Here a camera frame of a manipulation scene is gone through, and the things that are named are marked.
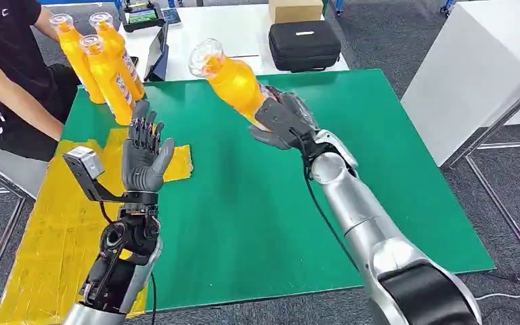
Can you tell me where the grey bench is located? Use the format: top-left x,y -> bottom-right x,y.
0,132 -> 49,200

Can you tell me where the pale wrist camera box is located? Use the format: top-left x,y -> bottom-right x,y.
62,146 -> 105,183
316,129 -> 360,173

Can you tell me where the dark phone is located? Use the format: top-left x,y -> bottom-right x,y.
161,7 -> 182,26

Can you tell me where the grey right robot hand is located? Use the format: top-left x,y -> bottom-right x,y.
248,86 -> 320,151

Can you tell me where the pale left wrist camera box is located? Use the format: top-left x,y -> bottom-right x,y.
62,146 -> 105,183

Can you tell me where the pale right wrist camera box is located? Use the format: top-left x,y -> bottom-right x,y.
316,129 -> 360,173

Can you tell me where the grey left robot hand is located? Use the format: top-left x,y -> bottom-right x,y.
121,99 -> 175,193

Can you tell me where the white table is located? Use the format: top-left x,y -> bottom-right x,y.
116,3 -> 349,83

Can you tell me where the green table mat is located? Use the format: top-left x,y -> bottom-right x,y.
60,68 -> 496,313

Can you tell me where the person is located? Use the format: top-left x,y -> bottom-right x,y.
0,0 -> 81,163

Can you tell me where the cardboard box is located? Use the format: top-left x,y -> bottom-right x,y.
269,0 -> 324,24

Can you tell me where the yellow sheet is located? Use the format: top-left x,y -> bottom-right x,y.
0,127 -> 194,325

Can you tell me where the steel frame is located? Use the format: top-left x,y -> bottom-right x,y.
439,53 -> 520,281

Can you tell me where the white floor cable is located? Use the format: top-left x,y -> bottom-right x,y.
475,289 -> 520,301

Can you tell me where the orange drink bottle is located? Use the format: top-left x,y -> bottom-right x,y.
188,38 -> 283,131
88,12 -> 146,102
49,13 -> 106,105
79,34 -> 135,127

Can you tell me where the black zip case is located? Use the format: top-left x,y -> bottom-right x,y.
267,20 -> 343,74

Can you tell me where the black controller with screen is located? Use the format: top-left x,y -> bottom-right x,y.
122,1 -> 166,33

